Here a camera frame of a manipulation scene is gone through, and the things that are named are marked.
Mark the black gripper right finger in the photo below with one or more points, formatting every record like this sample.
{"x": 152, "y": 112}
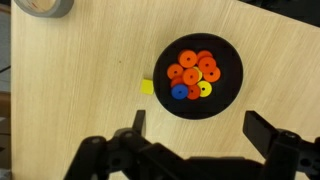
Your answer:
{"x": 286, "y": 156}

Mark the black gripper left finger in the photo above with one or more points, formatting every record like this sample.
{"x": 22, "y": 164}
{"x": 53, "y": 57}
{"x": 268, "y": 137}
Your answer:
{"x": 126, "y": 156}

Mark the yellow block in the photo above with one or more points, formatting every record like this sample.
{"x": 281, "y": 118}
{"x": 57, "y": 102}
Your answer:
{"x": 147, "y": 86}

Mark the black bowl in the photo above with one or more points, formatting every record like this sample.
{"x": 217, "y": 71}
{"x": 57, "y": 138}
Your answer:
{"x": 230, "y": 50}

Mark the grey duct tape roll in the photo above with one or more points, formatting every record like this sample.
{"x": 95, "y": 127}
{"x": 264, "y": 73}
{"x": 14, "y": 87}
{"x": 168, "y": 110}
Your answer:
{"x": 63, "y": 10}

